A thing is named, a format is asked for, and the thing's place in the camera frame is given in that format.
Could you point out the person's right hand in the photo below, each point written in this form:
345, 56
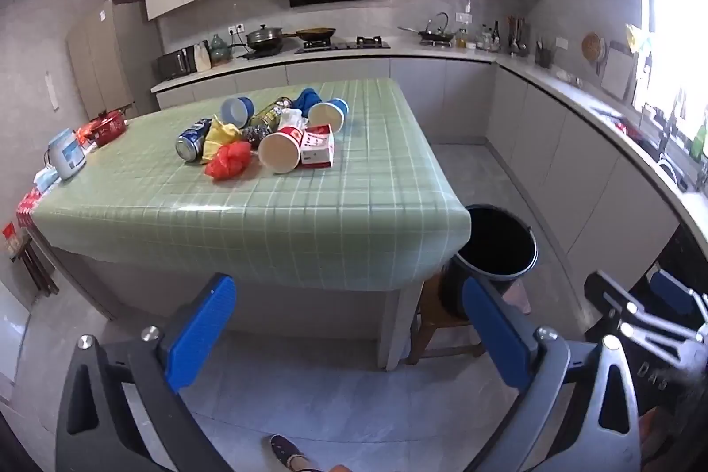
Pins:
652, 430

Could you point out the black plastic bucket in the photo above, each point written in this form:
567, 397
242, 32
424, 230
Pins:
495, 245

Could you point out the metal sink faucet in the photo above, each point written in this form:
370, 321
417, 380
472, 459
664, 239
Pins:
670, 129

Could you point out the blue cloth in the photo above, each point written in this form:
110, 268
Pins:
307, 97

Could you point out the white plastic jug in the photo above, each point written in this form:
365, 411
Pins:
202, 58

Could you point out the green ceramic vase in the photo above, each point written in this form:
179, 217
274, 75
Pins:
219, 52

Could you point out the black microwave oven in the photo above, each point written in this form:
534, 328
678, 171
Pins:
176, 64

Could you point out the white wall paper sheet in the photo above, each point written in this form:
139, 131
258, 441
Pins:
52, 90

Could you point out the green bottle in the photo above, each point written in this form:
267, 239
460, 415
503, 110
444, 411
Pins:
700, 140

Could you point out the white cutting board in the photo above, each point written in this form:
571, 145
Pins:
617, 74

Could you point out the tall beige cabinet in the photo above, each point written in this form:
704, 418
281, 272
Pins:
105, 57

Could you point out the yellow hanging cloth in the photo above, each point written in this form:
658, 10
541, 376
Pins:
636, 38

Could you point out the red basket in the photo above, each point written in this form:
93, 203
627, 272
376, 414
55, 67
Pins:
109, 128

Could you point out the red white cardboard box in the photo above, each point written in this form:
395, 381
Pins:
318, 147

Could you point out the row of condiment bottles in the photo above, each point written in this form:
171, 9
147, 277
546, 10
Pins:
481, 38

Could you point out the dark wooden stool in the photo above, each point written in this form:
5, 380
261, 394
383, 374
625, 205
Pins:
36, 267

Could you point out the black gas stove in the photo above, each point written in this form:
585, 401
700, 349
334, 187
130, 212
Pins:
343, 45

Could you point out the yellow towel cloth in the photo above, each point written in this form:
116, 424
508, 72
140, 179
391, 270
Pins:
221, 136

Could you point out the white crumpled paper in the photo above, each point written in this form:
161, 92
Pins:
290, 120

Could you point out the blue white paper cup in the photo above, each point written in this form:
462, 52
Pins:
329, 113

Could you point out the blue plastic cup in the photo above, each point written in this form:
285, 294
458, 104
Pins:
237, 111

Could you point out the steel wool scrubber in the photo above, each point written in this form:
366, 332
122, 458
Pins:
254, 136

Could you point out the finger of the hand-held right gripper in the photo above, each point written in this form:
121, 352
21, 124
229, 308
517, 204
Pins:
672, 289
605, 292

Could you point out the white wall socket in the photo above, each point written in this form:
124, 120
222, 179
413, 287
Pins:
237, 29

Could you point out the black yellow spray can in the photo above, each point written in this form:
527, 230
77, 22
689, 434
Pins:
271, 112

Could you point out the black induction cooker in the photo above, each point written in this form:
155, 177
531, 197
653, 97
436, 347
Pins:
260, 54

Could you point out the black frying pan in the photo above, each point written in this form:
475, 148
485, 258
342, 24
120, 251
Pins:
434, 34

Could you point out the dark slip-on shoe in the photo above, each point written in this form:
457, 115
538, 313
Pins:
286, 451

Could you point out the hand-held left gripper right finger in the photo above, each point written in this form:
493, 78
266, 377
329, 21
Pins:
492, 334

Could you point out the dark utensil holder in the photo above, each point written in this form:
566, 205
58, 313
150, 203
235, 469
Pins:
543, 57

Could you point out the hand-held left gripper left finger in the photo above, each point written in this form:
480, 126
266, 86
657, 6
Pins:
202, 334

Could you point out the red white paper cup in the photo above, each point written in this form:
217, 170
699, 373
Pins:
282, 151

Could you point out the kitchen window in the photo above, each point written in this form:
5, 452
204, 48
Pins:
675, 7

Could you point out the blue soda can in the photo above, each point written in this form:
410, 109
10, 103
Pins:
193, 140

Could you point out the round bamboo trivet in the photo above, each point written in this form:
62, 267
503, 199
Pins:
593, 47

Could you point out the dark wok pan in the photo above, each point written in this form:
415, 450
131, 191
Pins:
315, 33

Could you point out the red packets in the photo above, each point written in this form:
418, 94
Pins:
29, 209

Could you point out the green checked tablecloth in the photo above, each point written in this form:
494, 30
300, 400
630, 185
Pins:
332, 212

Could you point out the pot with glass lid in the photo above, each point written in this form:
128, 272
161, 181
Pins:
264, 38

